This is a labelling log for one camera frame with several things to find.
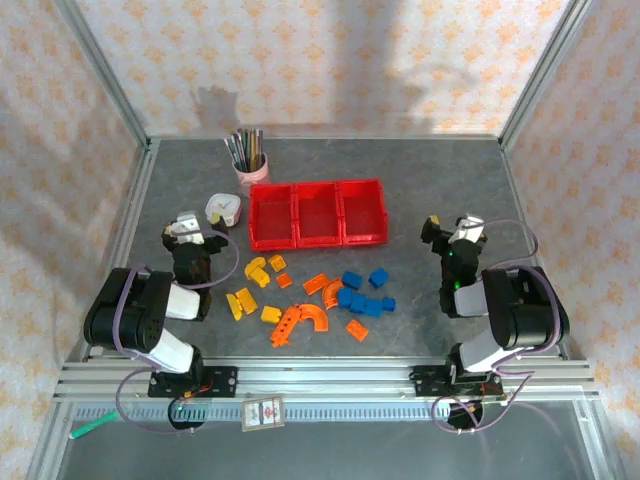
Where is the large blue lego brick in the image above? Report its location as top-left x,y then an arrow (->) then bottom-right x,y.
349,292 -> 384,317

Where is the long orange lego beam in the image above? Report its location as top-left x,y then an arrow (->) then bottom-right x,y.
270,304 -> 306,350

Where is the small orange lego arch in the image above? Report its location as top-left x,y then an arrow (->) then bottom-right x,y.
321,278 -> 345,310

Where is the white alarm clock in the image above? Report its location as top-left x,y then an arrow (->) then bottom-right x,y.
204,192 -> 245,227

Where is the pink pencil cup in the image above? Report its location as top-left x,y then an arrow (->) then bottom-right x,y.
232,152 -> 272,189

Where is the red printed label card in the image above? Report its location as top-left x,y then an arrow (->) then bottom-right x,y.
241,394 -> 286,432

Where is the green marker pen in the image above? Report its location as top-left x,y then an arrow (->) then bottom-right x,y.
69,409 -> 121,440

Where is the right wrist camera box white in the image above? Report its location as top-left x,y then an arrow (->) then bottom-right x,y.
448,213 -> 485,246

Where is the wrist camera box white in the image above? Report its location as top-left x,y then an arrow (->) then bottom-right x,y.
448,213 -> 485,246
172,212 -> 205,246

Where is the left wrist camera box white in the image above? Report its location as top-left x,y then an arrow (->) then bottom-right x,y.
172,212 -> 205,246

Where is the aluminium side rail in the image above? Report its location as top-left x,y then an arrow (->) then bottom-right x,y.
79,139 -> 161,361
497,139 -> 586,361

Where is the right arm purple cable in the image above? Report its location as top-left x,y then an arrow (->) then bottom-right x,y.
432,217 -> 564,434

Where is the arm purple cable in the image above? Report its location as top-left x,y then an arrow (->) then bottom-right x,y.
114,227 -> 241,436
432,217 -> 564,434

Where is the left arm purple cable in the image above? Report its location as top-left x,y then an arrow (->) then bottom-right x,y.
114,227 -> 241,436

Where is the thin aluminium rail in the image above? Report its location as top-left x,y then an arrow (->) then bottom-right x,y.
144,133 -> 506,142

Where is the red yellow wire bundle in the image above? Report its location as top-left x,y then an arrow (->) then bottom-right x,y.
179,382 -> 216,401
469,377 -> 506,401

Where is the aluminium frame rail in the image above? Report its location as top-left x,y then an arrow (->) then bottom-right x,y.
52,355 -> 601,404

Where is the aluminium frame post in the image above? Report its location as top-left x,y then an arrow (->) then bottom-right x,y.
497,0 -> 594,151
52,0 -> 154,151

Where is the grey slotted cable duct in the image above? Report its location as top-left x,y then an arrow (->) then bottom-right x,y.
74,402 -> 501,421

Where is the aluminium frame leg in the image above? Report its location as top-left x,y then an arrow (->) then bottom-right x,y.
24,399 -> 76,480
572,394 -> 621,480

